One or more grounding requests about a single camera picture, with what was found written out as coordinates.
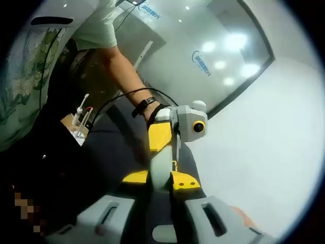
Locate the white electric toothbrush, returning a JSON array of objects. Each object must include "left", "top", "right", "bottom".
[{"left": 72, "top": 93, "right": 90, "bottom": 126}]

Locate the white toothbrush with red ring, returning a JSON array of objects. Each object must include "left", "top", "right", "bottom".
[{"left": 78, "top": 106, "right": 93, "bottom": 135}]

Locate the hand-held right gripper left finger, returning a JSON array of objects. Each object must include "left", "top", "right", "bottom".
[{"left": 45, "top": 170, "right": 149, "bottom": 244}]

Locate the pale green cup body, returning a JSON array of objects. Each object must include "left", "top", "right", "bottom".
[{"left": 148, "top": 138, "right": 178, "bottom": 194}]

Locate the person's left hand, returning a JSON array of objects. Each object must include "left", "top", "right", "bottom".
[{"left": 144, "top": 104, "right": 170, "bottom": 125}]

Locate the brown cardboard tray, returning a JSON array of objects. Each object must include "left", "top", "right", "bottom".
[{"left": 60, "top": 114, "right": 90, "bottom": 134}]

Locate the black wristband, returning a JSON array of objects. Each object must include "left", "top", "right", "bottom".
[{"left": 131, "top": 96, "right": 157, "bottom": 118}]

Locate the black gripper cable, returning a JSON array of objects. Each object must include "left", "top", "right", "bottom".
[{"left": 90, "top": 87, "right": 178, "bottom": 128}]

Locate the white door handle bar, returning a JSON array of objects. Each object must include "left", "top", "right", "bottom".
[{"left": 135, "top": 40, "right": 153, "bottom": 69}]

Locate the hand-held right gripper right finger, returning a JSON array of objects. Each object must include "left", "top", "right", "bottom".
[{"left": 169, "top": 170, "right": 277, "bottom": 244}]

